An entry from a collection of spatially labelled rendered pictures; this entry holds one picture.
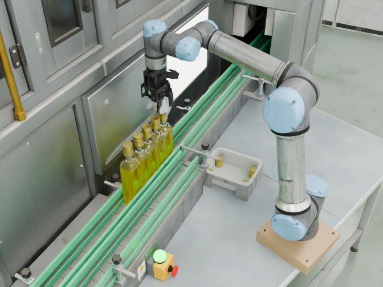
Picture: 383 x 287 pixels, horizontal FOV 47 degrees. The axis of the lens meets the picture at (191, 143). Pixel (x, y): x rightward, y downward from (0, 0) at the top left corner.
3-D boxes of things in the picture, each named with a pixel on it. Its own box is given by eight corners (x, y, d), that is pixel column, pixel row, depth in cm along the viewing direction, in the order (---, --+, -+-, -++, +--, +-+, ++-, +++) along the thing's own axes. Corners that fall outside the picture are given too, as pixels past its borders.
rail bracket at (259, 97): (240, 101, 236) (244, 63, 222) (271, 109, 230) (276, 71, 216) (237, 105, 233) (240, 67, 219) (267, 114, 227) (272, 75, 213)
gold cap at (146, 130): (145, 131, 161) (144, 121, 158) (153, 134, 160) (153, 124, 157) (140, 136, 158) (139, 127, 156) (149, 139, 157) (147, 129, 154)
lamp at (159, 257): (157, 251, 155) (157, 245, 154) (168, 255, 154) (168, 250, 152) (151, 261, 152) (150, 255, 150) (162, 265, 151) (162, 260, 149)
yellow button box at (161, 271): (157, 260, 161) (156, 247, 157) (175, 268, 159) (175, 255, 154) (147, 274, 157) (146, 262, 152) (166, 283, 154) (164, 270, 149)
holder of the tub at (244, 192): (205, 157, 206) (206, 144, 201) (261, 176, 196) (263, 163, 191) (188, 180, 194) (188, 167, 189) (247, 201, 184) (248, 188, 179)
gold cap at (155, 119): (154, 123, 165) (153, 113, 162) (162, 125, 164) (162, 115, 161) (149, 128, 162) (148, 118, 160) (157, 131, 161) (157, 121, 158)
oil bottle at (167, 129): (162, 159, 185) (160, 117, 172) (174, 163, 183) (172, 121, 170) (155, 167, 181) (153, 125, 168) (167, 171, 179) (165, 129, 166)
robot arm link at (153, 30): (158, 31, 137) (136, 24, 140) (159, 62, 144) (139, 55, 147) (172, 21, 142) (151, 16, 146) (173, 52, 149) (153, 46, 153)
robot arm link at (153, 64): (153, 46, 152) (172, 53, 149) (154, 58, 155) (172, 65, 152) (139, 55, 148) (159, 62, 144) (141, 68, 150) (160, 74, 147)
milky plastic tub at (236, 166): (216, 160, 204) (216, 145, 198) (262, 175, 196) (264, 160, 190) (199, 183, 192) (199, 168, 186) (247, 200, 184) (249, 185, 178)
